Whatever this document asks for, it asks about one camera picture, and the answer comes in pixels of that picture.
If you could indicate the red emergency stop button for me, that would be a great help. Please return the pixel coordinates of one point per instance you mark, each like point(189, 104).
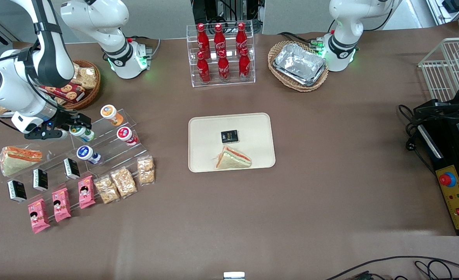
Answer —
point(447, 179)

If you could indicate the red cola bottle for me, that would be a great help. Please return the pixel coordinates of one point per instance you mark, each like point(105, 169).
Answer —
point(219, 39)
point(202, 39)
point(241, 37)
point(203, 70)
point(244, 66)
point(224, 68)

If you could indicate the long clear acrylic riser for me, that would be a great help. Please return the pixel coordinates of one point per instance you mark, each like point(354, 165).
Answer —
point(54, 167)

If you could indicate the red label gum bottle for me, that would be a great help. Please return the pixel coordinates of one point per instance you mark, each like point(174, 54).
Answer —
point(124, 133)

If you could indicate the small clear acrylic riser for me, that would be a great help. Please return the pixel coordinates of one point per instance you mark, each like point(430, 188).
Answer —
point(108, 140)

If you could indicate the oval light wicker basket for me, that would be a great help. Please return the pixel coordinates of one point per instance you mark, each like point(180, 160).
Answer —
point(297, 87)

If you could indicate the metal shelf frame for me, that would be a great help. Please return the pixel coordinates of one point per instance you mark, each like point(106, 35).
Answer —
point(453, 7)

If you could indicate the clear acrylic bottle rack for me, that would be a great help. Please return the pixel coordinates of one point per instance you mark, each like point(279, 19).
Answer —
point(229, 83)

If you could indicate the small wrapped triangle sandwich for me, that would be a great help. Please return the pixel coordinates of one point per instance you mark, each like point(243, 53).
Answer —
point(233, 160)

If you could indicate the red cookie box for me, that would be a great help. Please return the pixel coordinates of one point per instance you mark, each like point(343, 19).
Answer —
point(71, 92)

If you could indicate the small black carton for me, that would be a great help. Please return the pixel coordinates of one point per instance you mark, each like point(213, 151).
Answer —
point(72, 168)
point(17, 191)
point(40, 179)

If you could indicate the aluminium foil container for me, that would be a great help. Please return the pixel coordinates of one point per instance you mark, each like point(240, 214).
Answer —
point(299, 64)

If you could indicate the orange label gum bottle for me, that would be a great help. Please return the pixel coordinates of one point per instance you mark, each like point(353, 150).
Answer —
point(108, 112)

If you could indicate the beige plastic serving tray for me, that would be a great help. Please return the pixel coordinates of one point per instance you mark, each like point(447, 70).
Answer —
point(252, 128)

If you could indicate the black equipment rack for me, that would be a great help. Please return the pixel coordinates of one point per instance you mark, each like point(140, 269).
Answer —
point(213, 7)

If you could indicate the round brown wicker basket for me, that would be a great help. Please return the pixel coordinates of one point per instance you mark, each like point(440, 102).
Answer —
point(91, 95)

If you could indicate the pink snack pack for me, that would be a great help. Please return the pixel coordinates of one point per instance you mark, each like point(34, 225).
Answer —
point(38, 216)
point(61, 205)
point(86, 192)

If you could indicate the clear bag of crackers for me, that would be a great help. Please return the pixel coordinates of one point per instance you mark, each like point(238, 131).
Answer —
point(87, 77)
point(0, 109)
point(106, 189)
point(76, 70)
point(123, 182)
point(146, 170)
point(61, 101)

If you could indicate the black yellow control box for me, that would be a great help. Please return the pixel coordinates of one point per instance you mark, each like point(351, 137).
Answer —
point(447, 155)

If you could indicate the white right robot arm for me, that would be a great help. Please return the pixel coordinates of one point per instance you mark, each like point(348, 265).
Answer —
point(3, 89)

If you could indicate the green label gum bottle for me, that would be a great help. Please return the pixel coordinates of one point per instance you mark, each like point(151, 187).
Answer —
point(84, 134)

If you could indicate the flat black gum box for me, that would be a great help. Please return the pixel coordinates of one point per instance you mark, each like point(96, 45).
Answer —
point(229, 136)

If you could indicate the large wrapped triangle sandwich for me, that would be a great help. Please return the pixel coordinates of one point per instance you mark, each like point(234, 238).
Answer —
point(17, 161)

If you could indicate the blue label gum bottle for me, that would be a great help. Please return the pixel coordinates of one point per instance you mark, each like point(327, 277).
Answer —
point(84, 152)

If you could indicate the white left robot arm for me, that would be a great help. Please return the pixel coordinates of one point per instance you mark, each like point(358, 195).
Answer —
point(346, 15)

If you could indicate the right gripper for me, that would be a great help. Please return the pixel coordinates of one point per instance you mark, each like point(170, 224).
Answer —
point(63, 118)

